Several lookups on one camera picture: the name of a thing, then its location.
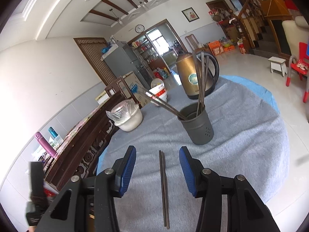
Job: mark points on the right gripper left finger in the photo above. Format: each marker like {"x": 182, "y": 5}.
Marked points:
{"x": 70, "y": 210}

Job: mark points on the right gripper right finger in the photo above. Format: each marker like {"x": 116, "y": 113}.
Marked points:
{"x": 245, "y": 209}

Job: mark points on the dark grey chopstick holder cup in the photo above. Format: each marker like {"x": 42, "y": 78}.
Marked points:
{"x": 198, "y": 127}

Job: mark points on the carved dark wooden chair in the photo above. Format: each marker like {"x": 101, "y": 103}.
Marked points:
{"x": 80, "y": 151}

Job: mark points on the purple thermos bottle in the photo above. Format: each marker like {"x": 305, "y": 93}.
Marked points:
{"x": 44, "y": 143}

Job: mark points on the grey table cloth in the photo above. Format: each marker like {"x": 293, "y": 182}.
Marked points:
{"x": 250, "y": 138}

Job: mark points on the teal thermos bottle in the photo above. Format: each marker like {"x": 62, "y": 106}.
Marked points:
{"x": 54, "y": 134}

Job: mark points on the white plastic basin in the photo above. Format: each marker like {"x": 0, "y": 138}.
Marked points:
{"x": 132, "y": 122}

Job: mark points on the clear plastic bag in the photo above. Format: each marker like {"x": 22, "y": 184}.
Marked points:
{"x": 122, "y": 111}

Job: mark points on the red white bowl stack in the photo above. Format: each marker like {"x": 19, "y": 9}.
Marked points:
{"x": 160, "y": 91}

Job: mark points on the brass electric kettle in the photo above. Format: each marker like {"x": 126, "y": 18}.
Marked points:
{"x": 187, "y": 73}

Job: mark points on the small white stool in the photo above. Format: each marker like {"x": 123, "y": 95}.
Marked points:
{"x": 278, "y": 64}

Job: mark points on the grey refrigerator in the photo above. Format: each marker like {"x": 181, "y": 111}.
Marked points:
{"x": 121, "y": 58}

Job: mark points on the red plastic child chair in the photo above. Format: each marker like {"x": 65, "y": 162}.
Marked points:
{"x": 300, "y": 66}

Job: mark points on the orange cardboard box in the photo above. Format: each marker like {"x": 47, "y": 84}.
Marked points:
{"x": 216, "y": 47}

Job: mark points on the wooden dining chair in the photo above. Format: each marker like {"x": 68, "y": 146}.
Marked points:
{"x": 194, "y": 43}

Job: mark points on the wooden staircase railing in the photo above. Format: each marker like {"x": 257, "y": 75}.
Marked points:
{"x": 249, "y": 21}

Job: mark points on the cream sofa chair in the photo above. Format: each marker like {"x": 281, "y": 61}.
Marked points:
{"x": 296, "y": 31}

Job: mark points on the round wall clock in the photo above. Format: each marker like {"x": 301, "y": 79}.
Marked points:
{"x": 139, "y": 28}

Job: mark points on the framed wall picture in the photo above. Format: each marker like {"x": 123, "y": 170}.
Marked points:
{"x": 190, "y": 14}

